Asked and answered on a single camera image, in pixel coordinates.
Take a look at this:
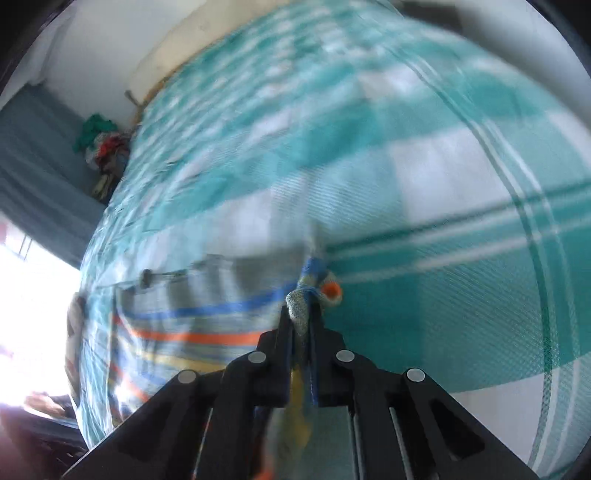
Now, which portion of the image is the pile of colourful clothes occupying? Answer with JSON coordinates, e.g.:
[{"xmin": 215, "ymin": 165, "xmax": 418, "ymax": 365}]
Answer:
[{"xmin": 71, "ymin": 113, "xmax": 137, "ymax": 201}]

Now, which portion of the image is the teal white checked bed sheet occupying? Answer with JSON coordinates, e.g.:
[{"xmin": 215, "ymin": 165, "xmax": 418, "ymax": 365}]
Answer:
[{"xmin": 74, "ymin": 0, "xmax": 591, "ymax": 480}]

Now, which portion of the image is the dark object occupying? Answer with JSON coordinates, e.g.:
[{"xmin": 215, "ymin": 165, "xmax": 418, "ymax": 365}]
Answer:
[{"xmin": 399, "ymin": 0, "xmax": 465, "ymax": 31}]

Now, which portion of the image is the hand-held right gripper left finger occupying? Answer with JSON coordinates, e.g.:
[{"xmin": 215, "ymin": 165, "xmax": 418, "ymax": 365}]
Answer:
[{"xmin": 62, "ymin": 305, "xmax": 296, "ymax": 480}]

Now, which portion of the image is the multicoloured striped small garment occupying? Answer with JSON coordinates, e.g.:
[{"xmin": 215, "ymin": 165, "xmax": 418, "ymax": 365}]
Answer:
[{"xmin": 108, "ymin": 254, "xmax": 345, "ymax": 480}]

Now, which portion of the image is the beige headboard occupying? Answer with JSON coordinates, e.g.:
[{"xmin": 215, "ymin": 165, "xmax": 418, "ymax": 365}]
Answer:
[{"xmin": 131, "ymin": 0, "xmax": 282, "ymax": 100}]

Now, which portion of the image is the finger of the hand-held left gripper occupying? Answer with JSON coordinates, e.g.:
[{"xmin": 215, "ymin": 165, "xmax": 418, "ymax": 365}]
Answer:
[{"xmin": 115, "ymin": 267, "xmax": 190, "ymax": 292}]

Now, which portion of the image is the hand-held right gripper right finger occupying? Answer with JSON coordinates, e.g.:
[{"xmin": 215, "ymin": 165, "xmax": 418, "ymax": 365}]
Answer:
[{"xmin": 309, "ymin": 302, "xmax": 541, "ymax": 480}]

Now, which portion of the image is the grey-blue curtain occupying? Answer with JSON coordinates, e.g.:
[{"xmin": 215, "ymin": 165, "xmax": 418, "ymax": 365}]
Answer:
[{"xmin": 0, "ymin": 85, "xmax": 109, "ymax": 271}]

